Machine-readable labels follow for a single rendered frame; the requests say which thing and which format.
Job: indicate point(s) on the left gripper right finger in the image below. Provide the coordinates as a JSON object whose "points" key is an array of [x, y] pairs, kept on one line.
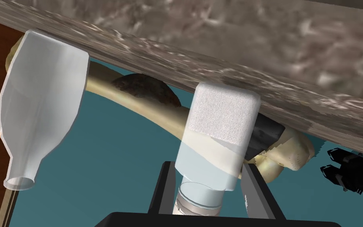
{"points": [[258, 198]]}

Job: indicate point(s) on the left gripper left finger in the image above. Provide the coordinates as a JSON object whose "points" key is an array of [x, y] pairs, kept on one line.
{"points": [[164, 195]]}

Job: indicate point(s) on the clear square bottle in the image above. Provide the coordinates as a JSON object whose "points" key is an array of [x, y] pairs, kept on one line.
{"points": [[221, 126]]}

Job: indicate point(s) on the brass curved tap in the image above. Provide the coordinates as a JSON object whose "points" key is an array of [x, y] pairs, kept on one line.
{"points": [[156, 110]]}

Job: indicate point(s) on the dark brown round lump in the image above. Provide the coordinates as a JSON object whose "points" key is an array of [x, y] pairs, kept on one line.
{"points": [[150, 86]]}

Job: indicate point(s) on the clear round bottle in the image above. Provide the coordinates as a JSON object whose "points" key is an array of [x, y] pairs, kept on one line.
{"points": [[41, 104]]}

